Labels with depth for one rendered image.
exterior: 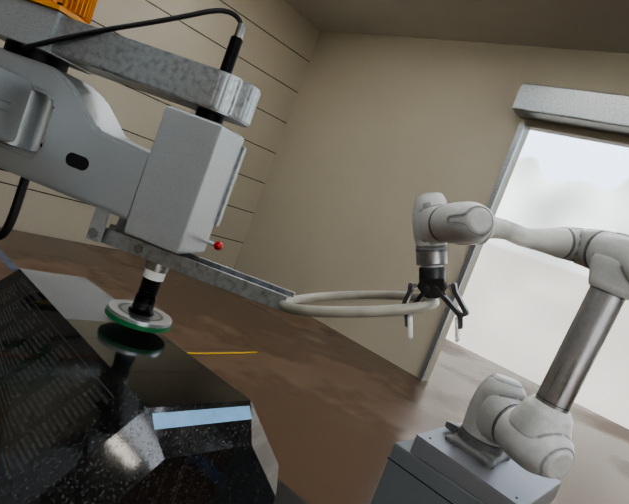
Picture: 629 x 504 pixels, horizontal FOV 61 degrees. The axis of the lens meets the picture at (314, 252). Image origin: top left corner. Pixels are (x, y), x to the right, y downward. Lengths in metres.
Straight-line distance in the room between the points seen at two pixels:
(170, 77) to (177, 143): 0.20
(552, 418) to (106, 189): 1.51
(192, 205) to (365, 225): 5.58
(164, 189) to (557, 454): 1.38
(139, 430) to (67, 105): 1.06
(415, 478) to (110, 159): 1.42
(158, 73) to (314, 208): 6.10
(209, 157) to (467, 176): 5.18
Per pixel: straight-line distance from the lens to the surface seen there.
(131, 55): 1.84
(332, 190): 7.61
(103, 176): 1.83
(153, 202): 1.73
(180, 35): 7.41
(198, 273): 1.72
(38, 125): 2.09
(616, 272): 1.74
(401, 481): 1.97
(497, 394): 1.91
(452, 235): 1.42
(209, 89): 1.71
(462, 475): 1.87
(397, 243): 6.82
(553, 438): 1.77
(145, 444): 1.39
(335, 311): 1.43
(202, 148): 1.68
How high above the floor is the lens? 1.46
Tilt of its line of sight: 5 degrees down
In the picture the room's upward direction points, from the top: 21 degrees clockwise
